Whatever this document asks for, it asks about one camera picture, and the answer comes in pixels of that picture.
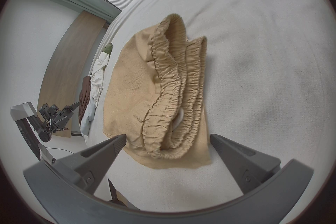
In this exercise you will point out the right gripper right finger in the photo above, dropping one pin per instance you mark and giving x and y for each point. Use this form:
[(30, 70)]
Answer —
[(240, 160)]

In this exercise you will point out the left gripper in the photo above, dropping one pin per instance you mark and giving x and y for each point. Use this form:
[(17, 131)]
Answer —
[(61, 119)]

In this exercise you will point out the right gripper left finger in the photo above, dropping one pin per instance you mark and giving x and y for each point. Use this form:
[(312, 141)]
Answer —
[(98, 160)]

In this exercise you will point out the tan shorts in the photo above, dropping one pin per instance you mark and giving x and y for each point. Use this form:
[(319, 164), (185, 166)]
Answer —
[(131, 86)]

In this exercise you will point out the bed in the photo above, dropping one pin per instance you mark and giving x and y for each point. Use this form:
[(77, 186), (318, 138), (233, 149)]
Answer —
[(262, 60)]

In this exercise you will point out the brown garment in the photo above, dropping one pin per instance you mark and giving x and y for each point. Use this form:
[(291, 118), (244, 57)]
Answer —
[(84, 97)]

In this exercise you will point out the pale blue garment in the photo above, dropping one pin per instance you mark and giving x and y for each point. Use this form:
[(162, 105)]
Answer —
[(86, 123)]

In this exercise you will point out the white garment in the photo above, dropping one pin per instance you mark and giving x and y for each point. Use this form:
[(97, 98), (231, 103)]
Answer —
[(98, 73)]

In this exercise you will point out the olive green garment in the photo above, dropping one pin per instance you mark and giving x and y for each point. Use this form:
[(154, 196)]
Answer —
[(108, 48)]

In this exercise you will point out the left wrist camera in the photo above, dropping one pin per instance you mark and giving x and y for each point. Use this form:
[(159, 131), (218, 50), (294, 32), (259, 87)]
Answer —
[(53, 108)]

